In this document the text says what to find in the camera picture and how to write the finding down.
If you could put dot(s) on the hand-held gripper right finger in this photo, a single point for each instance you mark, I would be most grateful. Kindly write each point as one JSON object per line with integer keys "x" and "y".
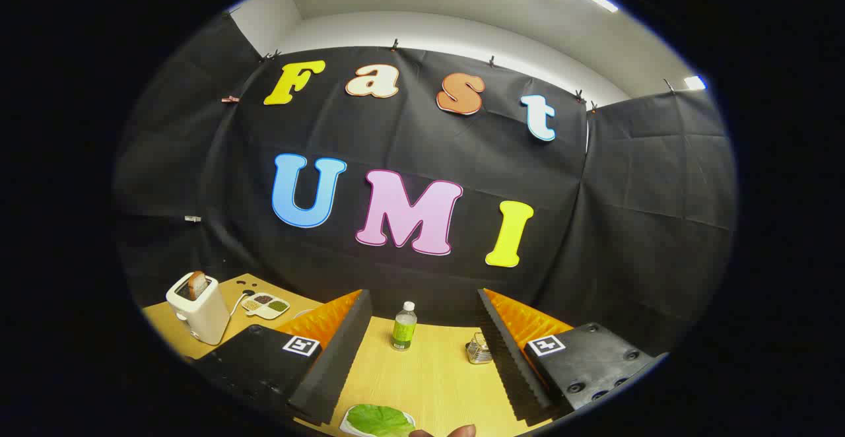
{"x": 508, "y": 364}

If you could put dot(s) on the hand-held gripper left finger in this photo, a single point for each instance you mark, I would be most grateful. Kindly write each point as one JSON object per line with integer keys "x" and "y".
{"x": 337, "y": 364}

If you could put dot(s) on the green lettuce leaf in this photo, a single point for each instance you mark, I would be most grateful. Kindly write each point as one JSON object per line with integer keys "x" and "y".
{"x": 379, "y": 420}

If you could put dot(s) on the toasted bread slice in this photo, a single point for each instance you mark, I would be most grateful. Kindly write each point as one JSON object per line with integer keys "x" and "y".
{"x": 197, "y": 285}

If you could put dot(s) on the white flat dish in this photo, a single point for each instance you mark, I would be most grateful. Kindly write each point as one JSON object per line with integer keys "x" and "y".
{"x": 344, "y": 425}

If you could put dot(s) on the clear bottle with green label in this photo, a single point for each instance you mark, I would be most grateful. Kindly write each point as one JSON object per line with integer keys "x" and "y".
{"x": 403, "y": 331}

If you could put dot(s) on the white divided condiment tray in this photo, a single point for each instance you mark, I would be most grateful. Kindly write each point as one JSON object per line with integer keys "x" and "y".
{"x": 259, "y": 311}

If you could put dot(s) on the white toaster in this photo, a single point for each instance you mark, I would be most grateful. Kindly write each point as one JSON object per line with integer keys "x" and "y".
{"x": 208, "y": 315}

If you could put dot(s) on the black backdrop cloth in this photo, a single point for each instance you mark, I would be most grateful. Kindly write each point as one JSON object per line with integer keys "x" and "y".
{"x": 422, "y": 140}

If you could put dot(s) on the small ceiling light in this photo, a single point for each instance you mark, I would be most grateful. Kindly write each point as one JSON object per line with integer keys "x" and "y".
{"x": 694, "y": 82}

